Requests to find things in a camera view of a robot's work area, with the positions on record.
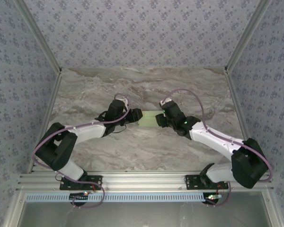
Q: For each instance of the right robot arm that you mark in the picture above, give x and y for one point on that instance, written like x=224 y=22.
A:
x=248 y=163

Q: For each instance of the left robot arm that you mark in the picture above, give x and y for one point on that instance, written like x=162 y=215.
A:
x=56 y=149

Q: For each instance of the small circuit board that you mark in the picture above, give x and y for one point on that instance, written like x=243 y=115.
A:
x=213 y=197
x=79 y=195

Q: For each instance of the grey metal shelf panel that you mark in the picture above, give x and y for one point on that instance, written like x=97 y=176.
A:
x=142 y=215

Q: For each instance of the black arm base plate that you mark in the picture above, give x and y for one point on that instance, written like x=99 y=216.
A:
x=191 y=183
x=97 y=183

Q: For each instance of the aluminium frame side rail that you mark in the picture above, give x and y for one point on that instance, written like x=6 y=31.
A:
x=46 y=106
x=241 y=113

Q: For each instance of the aluminium frame cross rail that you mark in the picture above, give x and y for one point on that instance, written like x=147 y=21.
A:
x=142 y=180

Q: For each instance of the aluminium frame post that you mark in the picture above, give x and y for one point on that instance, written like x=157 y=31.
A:
x=248 y=33
x=38 y=33

